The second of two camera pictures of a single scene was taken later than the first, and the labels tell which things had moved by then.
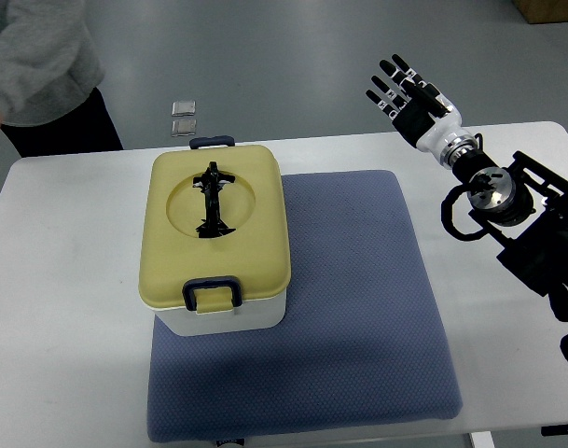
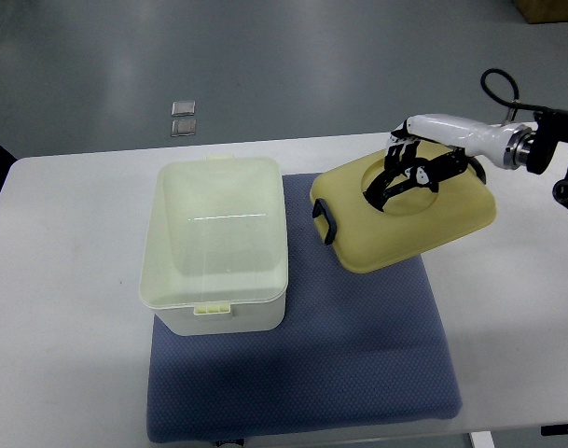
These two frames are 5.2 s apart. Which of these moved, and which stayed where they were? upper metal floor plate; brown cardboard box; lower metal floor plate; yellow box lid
Moved: yellow box lid
Stayed: brown cardboard box; lower metal floor plate; upper metal floor plate
